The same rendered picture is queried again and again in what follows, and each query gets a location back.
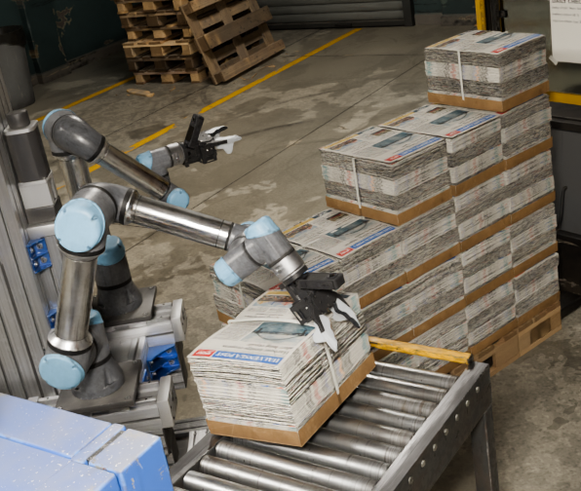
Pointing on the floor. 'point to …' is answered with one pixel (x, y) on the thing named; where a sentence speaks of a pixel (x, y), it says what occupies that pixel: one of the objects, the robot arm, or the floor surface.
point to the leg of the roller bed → (484, 453)
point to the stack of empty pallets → (166, 41)
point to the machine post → (129, 459)
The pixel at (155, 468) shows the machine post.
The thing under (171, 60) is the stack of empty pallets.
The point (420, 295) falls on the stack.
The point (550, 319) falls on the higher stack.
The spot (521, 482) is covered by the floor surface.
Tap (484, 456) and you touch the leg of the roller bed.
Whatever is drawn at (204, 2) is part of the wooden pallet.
